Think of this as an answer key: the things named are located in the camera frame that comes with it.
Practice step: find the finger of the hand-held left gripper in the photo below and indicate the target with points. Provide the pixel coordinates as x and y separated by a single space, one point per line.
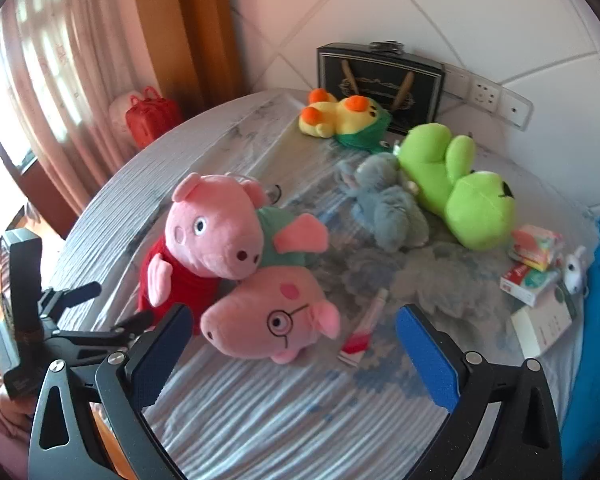
75 292
122 330

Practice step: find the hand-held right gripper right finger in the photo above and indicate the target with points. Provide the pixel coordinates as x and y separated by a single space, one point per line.
430 360

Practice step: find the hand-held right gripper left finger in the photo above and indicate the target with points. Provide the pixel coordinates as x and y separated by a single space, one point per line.
160 355

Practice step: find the pink pig plush with glasses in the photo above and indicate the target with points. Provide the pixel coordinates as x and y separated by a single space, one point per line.
260 310

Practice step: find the white box with green end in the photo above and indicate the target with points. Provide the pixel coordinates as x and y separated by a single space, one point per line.
545 327

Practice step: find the red and green toothpaste box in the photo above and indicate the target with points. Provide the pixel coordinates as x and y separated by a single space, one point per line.
530 282

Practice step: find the pink pig plush red dress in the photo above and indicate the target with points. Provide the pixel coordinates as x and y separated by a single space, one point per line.
215 230

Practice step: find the grey furry plush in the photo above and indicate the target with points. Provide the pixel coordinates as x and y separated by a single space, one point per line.
390 210

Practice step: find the blue plastic crate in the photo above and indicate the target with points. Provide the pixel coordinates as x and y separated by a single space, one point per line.
597 335

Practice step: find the small white plush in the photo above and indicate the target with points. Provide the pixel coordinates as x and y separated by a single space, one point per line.
575 270

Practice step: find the green frog plush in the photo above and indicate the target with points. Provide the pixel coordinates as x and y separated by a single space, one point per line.
445 175

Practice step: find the yellow duck plush green hood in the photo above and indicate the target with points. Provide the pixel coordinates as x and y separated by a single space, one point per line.
340 115

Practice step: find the white ointment tube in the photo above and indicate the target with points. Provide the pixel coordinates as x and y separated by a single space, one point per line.
367 325

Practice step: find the striped bed sheet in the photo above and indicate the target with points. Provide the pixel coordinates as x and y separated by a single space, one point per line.
280 425

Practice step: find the white bag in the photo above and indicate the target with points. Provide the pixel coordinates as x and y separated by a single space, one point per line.
120 110

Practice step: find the red handbag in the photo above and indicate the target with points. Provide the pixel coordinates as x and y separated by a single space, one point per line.
152 117

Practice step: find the pink curtain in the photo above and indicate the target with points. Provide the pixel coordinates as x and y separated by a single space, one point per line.
70 60

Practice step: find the black gift bag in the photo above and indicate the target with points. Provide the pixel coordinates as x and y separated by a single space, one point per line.
375 80

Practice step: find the wall socket panel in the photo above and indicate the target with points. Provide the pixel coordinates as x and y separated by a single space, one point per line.
485 92

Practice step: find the wooden partition frame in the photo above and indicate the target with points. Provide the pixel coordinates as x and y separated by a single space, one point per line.
190 25

